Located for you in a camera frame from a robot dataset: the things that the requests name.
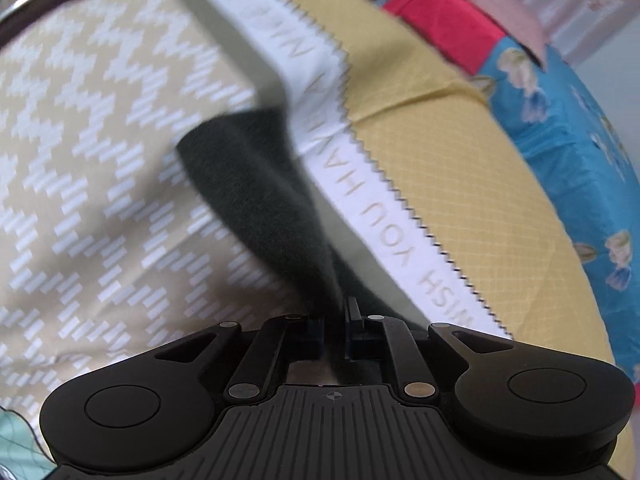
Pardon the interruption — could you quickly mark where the dark green knit sweater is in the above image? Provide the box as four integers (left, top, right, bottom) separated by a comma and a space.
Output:
177, 108, 424, 379

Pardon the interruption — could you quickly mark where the yellow patterned bed sheet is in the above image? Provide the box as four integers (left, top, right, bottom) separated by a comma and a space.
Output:
1, 0, 634, 479

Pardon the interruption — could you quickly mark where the blue floral quilt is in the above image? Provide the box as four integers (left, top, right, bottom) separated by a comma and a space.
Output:
472, 37, 639, 382

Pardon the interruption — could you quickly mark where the red bed sheet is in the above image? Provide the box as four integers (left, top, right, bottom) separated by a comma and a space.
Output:
383, 0, 506, 76

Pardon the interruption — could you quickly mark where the pink blanket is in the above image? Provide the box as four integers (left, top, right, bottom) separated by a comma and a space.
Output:
469, 0, 551, 70

